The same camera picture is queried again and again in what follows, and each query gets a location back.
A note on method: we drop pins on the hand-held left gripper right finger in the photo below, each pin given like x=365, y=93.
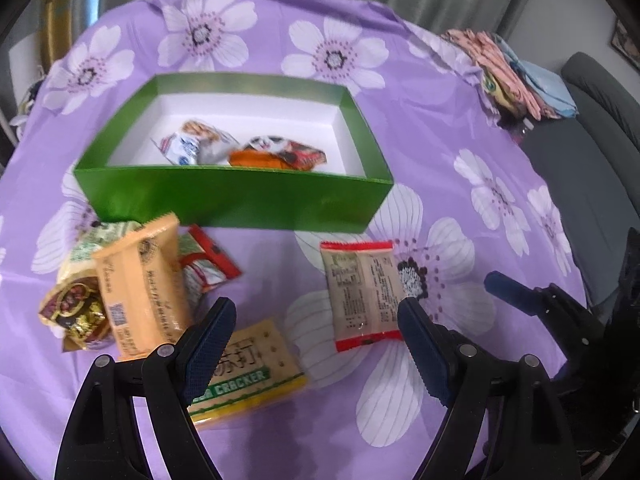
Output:
x=425, y=355

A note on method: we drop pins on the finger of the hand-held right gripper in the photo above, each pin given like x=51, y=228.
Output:
x=505, y=285

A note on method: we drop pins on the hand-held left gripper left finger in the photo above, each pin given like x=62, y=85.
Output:
x=210, y=350

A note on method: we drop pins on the brown gold snack packet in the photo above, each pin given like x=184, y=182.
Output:
x=75, y=310

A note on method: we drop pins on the green cardboard box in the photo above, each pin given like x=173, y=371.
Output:
x=225, y=200

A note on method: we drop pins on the yellow cracker packet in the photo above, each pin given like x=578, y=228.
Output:
x=260, y=380

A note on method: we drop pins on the red white snack packet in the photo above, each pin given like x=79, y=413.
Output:
x=205, y=265

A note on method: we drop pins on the beige red-edged snack packet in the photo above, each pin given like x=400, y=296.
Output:
x=360, y=295

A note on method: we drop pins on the orange biscuit packet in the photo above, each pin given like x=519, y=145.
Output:
x=140, y=285

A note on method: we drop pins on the grey sofa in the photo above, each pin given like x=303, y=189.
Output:
x=590, y=160

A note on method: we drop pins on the green white snack packet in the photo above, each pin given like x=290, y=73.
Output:
x=87, y=252

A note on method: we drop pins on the purple floral tablecloth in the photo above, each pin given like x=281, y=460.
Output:
x=440, y=110

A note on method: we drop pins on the light blue cloth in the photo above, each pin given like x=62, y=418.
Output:
x=545, y=85

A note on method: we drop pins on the orange panda snack packet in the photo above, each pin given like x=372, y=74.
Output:
x=280, y=157

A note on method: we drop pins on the white blue peanut packet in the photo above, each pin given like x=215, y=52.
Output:
x=185, y=145

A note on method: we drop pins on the pink patterned cloth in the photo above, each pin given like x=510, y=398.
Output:
x=480, y=55

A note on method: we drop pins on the dark framed picture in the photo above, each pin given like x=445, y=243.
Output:
x=627, y=42

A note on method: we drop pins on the yellow patterned curtain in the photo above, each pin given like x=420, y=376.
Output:
x=65, y=10

